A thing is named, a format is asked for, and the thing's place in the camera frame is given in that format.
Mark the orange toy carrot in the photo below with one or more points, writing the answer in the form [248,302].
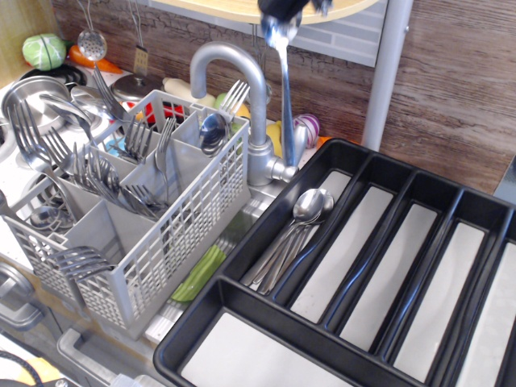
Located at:
[104,65]

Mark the large spoon in basket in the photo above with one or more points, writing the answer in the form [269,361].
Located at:
[213,134]

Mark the yellow toy pepper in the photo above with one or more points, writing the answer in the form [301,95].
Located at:
[274,133]

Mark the forks hanging at front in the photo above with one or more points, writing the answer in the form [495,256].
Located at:
[80,263]

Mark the large spoon left back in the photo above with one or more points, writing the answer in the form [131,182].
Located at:
[71,113]

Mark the lower spoon in tray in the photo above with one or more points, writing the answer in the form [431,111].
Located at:
[301,235]

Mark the black cutlery tray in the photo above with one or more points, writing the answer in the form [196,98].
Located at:
[410,281]

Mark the small steel spoon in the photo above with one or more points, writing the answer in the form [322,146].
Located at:
[278,34]

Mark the purple toy onion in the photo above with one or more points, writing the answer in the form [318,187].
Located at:
[312,124]

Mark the small steel pot lid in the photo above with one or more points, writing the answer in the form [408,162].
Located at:
[134,87]

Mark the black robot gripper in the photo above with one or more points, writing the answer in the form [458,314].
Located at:
[285,10]

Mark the fork cluster back compartment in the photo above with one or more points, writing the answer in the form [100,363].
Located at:
[138,136]

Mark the fork in middle compartment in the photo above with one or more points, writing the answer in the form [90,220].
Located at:
[160,156]

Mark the hanging steel spatula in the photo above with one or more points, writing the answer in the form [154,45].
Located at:
[141,54]

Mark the grey metal post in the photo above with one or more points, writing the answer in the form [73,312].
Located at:
[396,26]

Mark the fork leaning at back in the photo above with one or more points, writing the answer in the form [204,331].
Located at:
[112,104]

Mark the grey plastic cutlery basket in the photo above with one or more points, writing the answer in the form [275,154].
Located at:
[149,257]

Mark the fork beside faucet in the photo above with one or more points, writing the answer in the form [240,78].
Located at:
[233,100]

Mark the green toy vegetable in sink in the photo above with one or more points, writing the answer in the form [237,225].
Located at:
[199,275]

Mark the large fork far left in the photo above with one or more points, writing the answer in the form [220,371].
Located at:
[34,154]

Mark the spoon in tray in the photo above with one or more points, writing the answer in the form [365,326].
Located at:
[301,235]
[306,210]

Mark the top spoon in tray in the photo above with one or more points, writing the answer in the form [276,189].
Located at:
[306,210]

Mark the green toy cabbage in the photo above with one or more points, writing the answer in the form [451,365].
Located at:
[44,51]

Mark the steel pot with lid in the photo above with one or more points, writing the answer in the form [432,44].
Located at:
[29,90]

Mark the silver kitchen faucet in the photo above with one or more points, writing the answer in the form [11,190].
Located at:
[263,165]

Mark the hanging steel skimmer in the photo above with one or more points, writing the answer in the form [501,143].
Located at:
[90,41]

